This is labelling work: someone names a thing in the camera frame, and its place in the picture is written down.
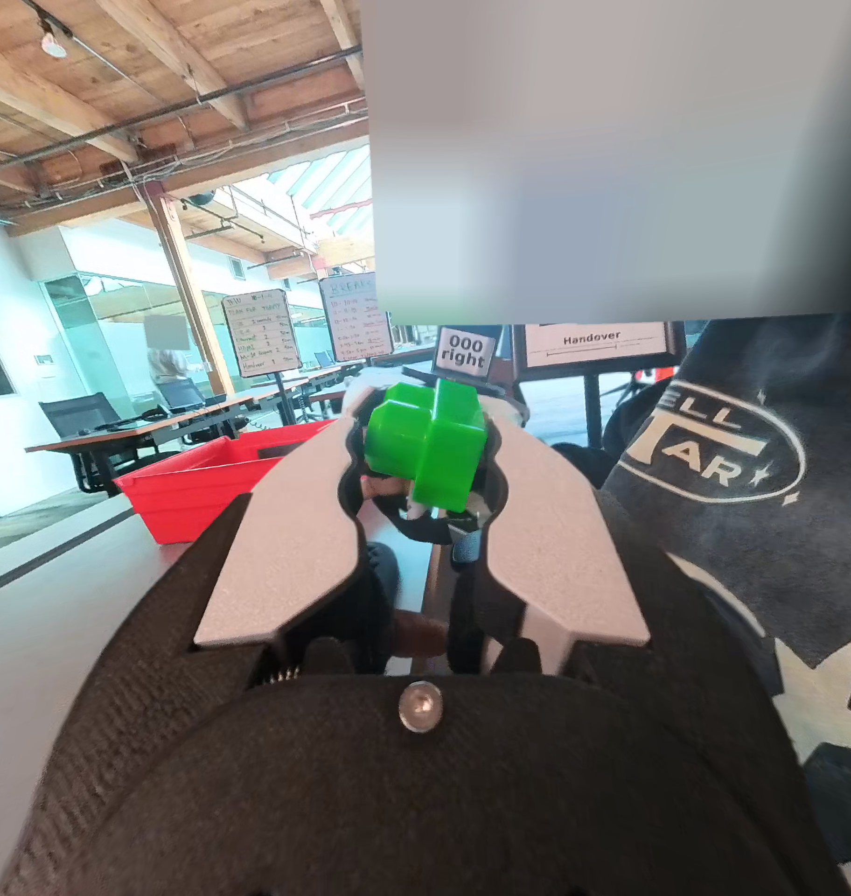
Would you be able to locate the red plastic storage bin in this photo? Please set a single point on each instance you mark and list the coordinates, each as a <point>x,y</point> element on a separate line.
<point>187,490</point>

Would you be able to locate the wooden office desk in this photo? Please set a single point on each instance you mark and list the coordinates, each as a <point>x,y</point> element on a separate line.
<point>138,427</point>

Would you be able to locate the black office chair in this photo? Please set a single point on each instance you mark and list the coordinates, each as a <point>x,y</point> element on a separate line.
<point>82,427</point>
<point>184,395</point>

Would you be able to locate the person's right hand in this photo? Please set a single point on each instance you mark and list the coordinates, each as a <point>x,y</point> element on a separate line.
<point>387,488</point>

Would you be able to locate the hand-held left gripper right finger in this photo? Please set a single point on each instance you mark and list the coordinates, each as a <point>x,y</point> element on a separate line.
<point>565,560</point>

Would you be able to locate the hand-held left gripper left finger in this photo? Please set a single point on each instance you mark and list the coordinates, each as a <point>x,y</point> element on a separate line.
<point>285,553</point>

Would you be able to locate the green cross-shaped plastic block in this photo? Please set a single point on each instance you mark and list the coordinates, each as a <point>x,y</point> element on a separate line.
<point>425,441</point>

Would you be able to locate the handwritten whiteboard sign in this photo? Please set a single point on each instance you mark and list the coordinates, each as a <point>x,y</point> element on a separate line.
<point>355,318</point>
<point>261,332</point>

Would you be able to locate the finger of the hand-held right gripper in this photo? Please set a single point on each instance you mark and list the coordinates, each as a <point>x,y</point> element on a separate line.
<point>506,411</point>
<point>362,400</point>

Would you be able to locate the wooden support post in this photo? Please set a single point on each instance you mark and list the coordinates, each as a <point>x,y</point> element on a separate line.
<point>187,294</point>

